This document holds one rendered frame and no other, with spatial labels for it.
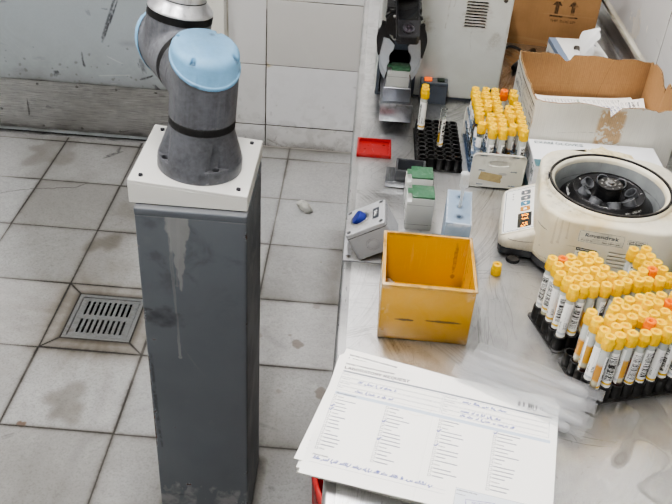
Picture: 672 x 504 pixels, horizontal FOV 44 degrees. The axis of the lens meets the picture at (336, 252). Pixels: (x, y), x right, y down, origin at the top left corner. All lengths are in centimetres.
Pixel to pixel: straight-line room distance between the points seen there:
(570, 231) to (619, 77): 62
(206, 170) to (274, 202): 167
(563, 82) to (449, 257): 70
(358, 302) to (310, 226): 174
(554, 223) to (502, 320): 18
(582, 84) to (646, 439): 93
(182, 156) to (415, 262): 45
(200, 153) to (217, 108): 9
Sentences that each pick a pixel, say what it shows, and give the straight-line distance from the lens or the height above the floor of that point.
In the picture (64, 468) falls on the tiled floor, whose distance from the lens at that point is 224.
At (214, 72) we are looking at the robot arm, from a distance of 140.
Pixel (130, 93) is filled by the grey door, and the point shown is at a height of 22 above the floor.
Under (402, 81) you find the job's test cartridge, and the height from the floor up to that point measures 96.
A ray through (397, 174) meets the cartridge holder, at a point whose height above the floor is 90.
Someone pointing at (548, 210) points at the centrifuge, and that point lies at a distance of 137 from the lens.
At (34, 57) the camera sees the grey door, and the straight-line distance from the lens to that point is 352.
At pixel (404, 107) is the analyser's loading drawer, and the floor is 93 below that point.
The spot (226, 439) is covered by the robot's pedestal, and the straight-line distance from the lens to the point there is 185.
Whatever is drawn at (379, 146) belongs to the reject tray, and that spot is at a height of 88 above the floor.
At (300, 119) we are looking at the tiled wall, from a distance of 344.
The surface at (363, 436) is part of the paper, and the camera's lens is 107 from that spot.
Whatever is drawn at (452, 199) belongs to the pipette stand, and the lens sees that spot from 137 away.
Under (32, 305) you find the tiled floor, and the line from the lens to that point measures 273.
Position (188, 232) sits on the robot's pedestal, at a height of 83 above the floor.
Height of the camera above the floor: 168
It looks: 36 degrees down
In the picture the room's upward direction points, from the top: 4 degrees clockwise
